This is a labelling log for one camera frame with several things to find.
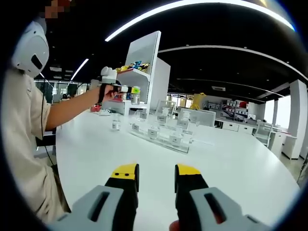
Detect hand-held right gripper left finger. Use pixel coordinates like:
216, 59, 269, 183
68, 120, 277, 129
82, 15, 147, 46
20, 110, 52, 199
51, 163, 140, 231

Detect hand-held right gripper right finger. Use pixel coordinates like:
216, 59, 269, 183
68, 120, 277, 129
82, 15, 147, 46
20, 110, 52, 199
174, 164, 269, 231

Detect clear acrylic reagent rack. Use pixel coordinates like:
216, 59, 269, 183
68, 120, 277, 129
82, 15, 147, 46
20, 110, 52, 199
128, 105, 195, 154

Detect person's left hand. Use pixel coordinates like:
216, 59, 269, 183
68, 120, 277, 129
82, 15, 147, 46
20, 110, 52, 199
98, 83, 120, 104

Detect straight ceiling light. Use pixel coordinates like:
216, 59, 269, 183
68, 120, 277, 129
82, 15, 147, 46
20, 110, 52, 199
71, 58, 90, 81

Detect curved ceiling light strip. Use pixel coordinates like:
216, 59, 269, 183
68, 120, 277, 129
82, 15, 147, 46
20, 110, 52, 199
104, 0, 295, 42

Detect white display shelf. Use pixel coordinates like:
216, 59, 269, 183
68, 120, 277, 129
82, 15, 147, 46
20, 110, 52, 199
102, 30, 171, 116

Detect white office chair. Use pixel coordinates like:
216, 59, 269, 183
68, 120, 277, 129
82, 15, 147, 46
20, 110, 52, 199
254, 120, 274, 147
156, 100, 178, 114

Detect grey desk partition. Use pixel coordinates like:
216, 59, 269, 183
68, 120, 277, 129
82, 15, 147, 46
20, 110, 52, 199
180, 108, 217, 127

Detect white office desk row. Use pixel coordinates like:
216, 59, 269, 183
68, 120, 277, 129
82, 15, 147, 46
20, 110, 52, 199
215, 117, 299, 159

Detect white worn chest device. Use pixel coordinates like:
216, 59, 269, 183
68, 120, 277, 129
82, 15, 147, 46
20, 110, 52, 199
11, 20, 50, 78

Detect black open box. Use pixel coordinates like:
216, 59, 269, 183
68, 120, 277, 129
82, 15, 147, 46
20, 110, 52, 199
36, 127, 57, 157

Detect storage shelves with boxes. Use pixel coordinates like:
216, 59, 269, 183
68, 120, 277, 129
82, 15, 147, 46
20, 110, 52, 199
206, 98, 250, 118

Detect person in beige shirt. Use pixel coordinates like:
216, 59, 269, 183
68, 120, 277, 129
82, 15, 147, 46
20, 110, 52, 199
3, 67, 73, 223

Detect yellow frame structure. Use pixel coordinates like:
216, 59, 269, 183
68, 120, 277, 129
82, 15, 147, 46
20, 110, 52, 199
191, 92, 207, 109

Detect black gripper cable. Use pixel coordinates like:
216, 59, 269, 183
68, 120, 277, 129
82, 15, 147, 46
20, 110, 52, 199
40, 78, 57, 167

